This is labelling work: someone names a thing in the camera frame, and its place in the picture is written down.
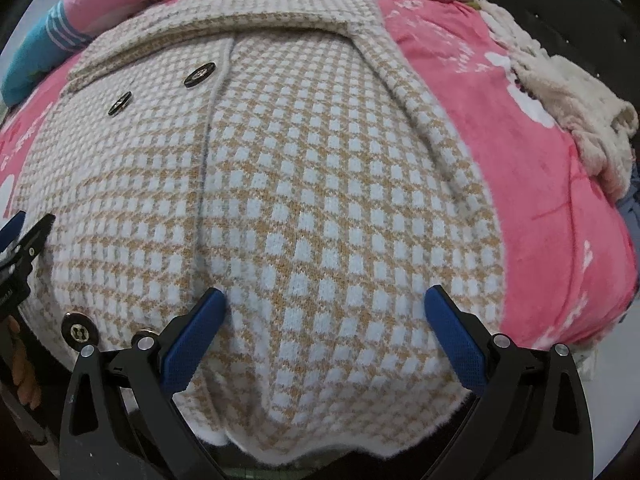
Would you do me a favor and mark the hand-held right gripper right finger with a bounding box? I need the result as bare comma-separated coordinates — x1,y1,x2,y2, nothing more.
423,284,598,480

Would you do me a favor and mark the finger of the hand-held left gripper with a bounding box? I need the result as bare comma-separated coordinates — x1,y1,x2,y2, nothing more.
0,211,28,257
0,214,57,281

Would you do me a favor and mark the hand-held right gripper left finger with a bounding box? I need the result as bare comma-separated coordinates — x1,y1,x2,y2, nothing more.
59,287,231,480

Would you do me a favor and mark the beige checked knit coat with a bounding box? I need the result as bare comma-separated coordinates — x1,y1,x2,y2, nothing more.
11,0,507,463

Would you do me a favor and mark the person's left hand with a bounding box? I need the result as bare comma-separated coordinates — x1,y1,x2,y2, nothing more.
0,316,43,407

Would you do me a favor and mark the pink floral bed sheet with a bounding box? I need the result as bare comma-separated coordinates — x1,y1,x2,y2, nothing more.
0,0,640,361

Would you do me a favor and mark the dark blue cloth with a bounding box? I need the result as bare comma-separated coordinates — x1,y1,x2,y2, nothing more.
617,159,640,247

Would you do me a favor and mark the cream knitted garment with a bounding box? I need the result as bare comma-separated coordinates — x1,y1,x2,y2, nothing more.
474,0,640,198

